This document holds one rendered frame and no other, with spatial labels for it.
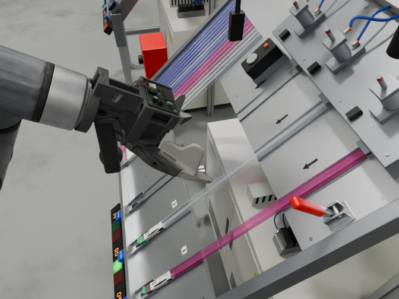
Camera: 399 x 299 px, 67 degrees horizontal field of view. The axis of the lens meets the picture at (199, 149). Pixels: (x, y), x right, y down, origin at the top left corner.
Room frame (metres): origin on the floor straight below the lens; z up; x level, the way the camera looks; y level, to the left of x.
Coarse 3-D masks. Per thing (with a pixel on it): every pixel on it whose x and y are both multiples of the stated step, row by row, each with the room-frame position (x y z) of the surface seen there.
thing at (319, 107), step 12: (312, 108) 0.39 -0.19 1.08; (324, 108) 0.39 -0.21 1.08; (300, 120) 0.38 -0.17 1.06; (288, 132) 0.37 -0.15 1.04; (264, 144) 0.38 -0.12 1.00; (276, 144) 0.37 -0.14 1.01; (252, 156) 0.37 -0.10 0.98; (240, 168) 0.36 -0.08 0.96; (216, 180) 0.36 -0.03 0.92; (228, 180) 0.35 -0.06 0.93; (204, 192) 0.35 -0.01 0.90; (192, 204) 0.34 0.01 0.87; (168, 216) 0.34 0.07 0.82; (180, 216) 0.33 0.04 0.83; (144, 240) 0.31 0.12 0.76
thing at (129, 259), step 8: (120, 144) 0.64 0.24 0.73; (120, 176) 0.51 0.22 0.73; (120, 184) 0.49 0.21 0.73; (120, 192) 0.46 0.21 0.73; (128, 192) 0.47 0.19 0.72; (120, 200) 0.44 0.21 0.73; (128, 200) 0.44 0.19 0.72; (128, 208) 0.42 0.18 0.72; (128, 216) 0.39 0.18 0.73; (128, 224) 0.37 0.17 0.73; (128, 232) 0.35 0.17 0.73; (128, 240) 0.32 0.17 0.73; (128, 248) 0.31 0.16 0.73; (128, 256) 0.29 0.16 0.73; (128, 264) 0.27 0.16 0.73; (128, 272) 0.25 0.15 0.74; (136, 272) 0.25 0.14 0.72; (128, 280) 0.23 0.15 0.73; (136, 280) 0.24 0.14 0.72; (128, 288) 0.22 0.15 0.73; (136, 288) 0.22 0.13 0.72; (128, 296) 0.20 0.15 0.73; (136, 296) 0.20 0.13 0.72
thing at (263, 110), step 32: (256, 0) 0.78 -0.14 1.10; (288, 0) 0.69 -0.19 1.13; (288, 64) 0.53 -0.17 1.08; (256, 96) 0.50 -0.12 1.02; (288, 96) 0.46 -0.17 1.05; (256, 128) 0.43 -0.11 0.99; (320, 128) 0.36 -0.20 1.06; (288, 160) 0.33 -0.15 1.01; (320, 160) 0.31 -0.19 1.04; (288, 192) 0.28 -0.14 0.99; (320, 192) 0.26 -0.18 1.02; (352, 192) 0.24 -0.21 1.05; (384, 192) 0.23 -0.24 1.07; (320, 224) 0.22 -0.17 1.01
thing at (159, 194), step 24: (144, 168) 0.51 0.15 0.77; (144, 192) 0.44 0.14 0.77; (168, 192) 0.40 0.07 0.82; (144, 216) 0.38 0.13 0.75; (192, 216) 0.32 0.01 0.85; (168, 240) 0.29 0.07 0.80; (192, 240) 0.27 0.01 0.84; (144, 264) 0.26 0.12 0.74; (168, 264) 0.24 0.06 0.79; (168, 288) 0.20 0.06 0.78; (192, 288) 0.19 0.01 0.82
